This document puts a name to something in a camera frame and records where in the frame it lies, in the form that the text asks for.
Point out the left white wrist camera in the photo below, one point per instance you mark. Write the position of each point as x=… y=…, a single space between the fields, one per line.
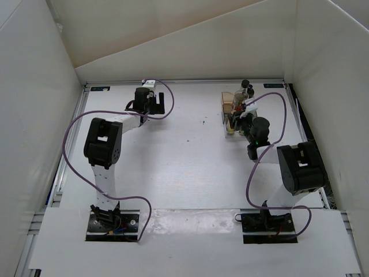
x=149 y=83

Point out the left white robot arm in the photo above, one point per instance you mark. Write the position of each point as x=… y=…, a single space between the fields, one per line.
x=104 y=140

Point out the tall clear chili bottle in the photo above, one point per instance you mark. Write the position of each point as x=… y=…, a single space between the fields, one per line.
x=240 y=95

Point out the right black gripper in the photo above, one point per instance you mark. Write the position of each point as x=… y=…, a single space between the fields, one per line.
x=249 y=116

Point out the tiered clear condiment rack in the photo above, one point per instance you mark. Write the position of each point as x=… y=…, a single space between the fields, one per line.
x=226 y=105

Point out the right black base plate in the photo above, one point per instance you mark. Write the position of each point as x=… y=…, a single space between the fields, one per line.
x=260 y=227

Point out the white powder jar black cap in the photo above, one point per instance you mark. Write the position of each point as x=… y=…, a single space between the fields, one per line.
x=250 y=92

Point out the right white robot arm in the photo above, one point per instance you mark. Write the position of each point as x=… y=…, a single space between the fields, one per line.
x=302 y=169

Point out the small yellow-label bottle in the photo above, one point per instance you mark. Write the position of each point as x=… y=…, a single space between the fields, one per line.
x=230 y=128

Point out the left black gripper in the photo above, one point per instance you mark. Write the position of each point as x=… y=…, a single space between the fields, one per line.
x=158 y=108

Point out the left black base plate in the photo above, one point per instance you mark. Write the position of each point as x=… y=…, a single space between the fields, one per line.
x=123 y=228

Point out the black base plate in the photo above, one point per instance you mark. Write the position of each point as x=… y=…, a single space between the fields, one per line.
x=123 y=228
x=260 y=227

